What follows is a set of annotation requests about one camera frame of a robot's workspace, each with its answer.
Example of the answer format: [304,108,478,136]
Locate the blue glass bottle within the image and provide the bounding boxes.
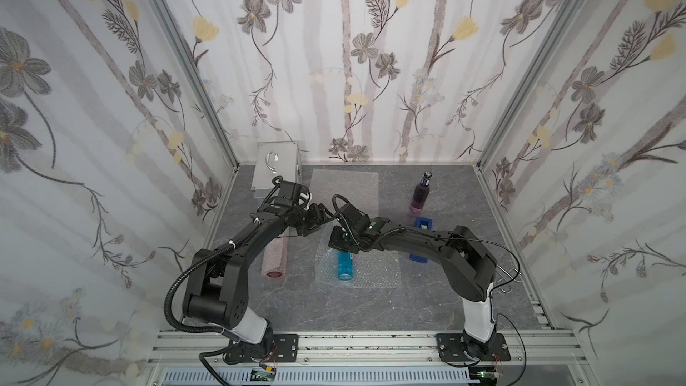
[338,252,354,282]

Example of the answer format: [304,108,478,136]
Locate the blue tape dispenser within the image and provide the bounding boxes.
[409,216,434,264]

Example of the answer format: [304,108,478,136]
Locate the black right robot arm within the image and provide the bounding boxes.
[329,216,498,347]

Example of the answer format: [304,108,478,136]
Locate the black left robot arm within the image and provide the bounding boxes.
[164,176,335,345]

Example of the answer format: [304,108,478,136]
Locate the bubble wrap sheet stack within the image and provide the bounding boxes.
[309,169,379,217]

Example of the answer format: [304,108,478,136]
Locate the silver metal first-aid case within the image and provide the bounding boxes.
[251,141,301,198]

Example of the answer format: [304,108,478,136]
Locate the purple glass bottle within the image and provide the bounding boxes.
[410,171,432,214]

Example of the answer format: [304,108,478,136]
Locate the black corrugated cable hose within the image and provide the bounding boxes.
[163,240,237,334]

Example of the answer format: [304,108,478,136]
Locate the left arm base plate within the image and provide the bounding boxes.
[223,333,299,365]

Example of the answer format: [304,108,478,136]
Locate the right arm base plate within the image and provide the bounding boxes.
[436,333,511,365]

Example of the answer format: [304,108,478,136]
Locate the aluminium frame rail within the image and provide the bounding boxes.
[146,330,588,368]

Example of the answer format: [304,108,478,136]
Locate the white slotted cable duct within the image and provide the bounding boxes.
[160,366,481,386]

